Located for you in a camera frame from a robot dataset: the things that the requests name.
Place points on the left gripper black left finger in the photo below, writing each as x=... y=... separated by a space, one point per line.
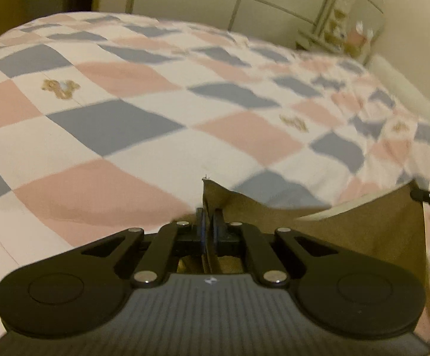
x=79 y=290

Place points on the cluttered bedside shelf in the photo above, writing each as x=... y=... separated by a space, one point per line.
x=348 y=30

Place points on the checkered pink blue white quilt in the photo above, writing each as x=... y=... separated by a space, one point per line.
x=110 y=122

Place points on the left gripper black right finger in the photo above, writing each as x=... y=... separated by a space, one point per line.
x=345 y=292

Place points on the brown knit garment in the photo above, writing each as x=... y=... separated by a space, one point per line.
x=390 y=227

